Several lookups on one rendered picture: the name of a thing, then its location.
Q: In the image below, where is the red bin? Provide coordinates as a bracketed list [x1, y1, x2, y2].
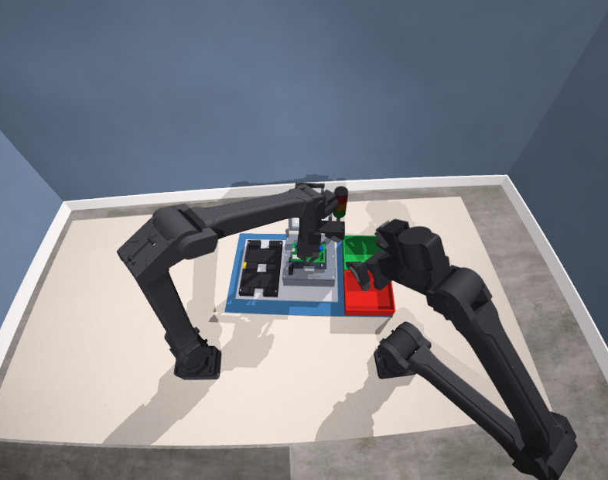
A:
[343, 270, 395, 316]

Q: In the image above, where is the green circuit board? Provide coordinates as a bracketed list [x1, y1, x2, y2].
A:
[291, 243, 326, 262]

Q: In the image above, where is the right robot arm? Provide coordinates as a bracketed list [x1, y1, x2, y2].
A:
[374, 219, 578, 480]

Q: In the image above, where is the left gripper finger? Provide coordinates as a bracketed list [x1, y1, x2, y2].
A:
[297, 252, 319, 264]

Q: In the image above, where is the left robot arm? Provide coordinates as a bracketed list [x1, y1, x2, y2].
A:
[117, 184, 345, 377]

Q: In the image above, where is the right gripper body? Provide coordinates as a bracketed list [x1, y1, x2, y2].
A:
[357, 250, 407, 290]

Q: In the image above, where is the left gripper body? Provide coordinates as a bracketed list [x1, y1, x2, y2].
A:
[297, 226, 319, 257]

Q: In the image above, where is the green bin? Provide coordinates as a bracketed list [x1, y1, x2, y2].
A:
[342, 235, 384, 274]

